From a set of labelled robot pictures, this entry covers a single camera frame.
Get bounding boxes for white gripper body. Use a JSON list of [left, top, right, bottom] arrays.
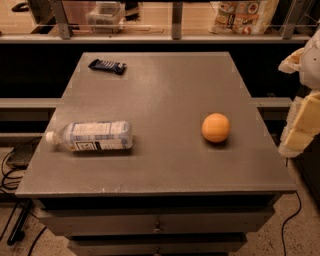
[[299, 30, 320, 90]]

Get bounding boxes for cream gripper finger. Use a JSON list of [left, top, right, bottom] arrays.
[[278, 91, 320, 158], [278, 48, 304, 74]]

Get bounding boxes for clear bottle with blue label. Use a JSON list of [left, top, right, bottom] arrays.
[[45, 121, 133, 151]]

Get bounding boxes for printed snack bag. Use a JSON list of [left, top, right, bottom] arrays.
[[209, 0, 279, 35]]

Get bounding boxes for orange ball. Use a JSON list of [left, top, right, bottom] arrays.
[[201, 113, 230, 143]]

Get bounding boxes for grey drawer cabinet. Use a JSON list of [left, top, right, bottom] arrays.
[[17, 52, 296, 256]]

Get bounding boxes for clear plastic container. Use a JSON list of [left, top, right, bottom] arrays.
[[86, 1, 124, 34]]

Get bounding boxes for dark blue snack wrapper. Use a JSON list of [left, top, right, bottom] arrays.
[[88, 59, 127, 75]]

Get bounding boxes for metal shelf rail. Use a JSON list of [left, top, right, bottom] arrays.
[[0, 0, 319, 44]]

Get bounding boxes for black cable on right floor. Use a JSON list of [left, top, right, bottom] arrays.
[[280, 191, 303, 256]]

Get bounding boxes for black cables on left floor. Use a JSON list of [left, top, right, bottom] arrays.
[[0, 136, 48, 256]]

